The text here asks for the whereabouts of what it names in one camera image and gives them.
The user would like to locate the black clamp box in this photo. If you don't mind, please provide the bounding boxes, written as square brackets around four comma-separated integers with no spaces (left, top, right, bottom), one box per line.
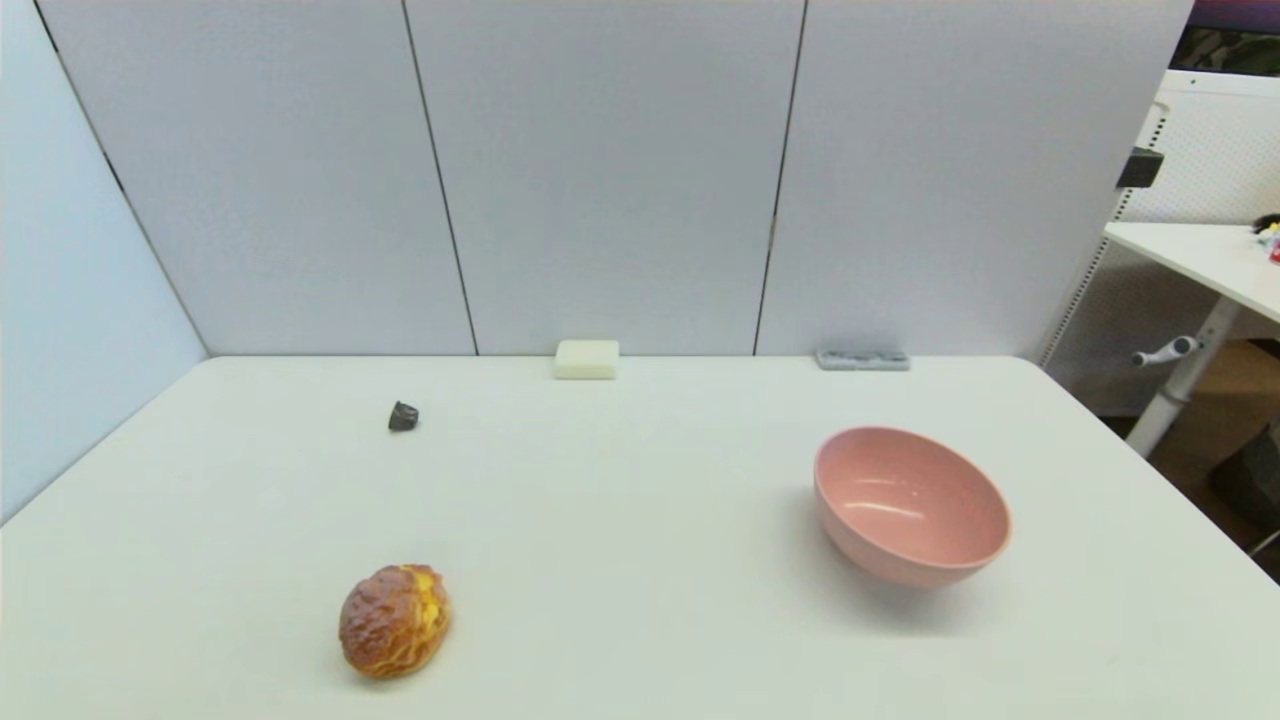
[1116,147,1165,190]

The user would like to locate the pink bowl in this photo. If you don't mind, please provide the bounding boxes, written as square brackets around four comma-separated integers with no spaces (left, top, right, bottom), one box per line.
[813,426,1012,589]

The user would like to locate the flat grey rectangular block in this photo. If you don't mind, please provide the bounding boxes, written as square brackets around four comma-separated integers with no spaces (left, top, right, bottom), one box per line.
[815,348,912,372]

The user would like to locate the white side table leg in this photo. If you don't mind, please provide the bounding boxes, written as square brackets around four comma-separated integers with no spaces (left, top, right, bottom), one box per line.
[1126,296,1242,459]

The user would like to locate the white side table top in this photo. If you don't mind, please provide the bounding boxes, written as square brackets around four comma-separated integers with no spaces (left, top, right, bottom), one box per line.
[1104,220,1280,324]

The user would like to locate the white rectangular sponge block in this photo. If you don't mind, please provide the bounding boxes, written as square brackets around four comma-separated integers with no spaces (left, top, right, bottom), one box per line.
[554,339,621,381]

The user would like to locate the brown yellow bread roll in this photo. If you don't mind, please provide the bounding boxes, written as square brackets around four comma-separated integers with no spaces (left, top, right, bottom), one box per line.
[338,564,452,680]

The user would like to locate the white crank handle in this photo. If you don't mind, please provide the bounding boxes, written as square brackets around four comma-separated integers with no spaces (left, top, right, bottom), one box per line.
[1131,336,1201,368]

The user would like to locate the black chair base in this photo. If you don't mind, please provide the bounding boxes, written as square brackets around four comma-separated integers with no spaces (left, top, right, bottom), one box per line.
[1208,425,1280,559]

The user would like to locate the white pegboard panel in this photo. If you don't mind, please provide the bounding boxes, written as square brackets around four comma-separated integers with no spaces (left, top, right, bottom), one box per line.
[1038,68,1280,416]

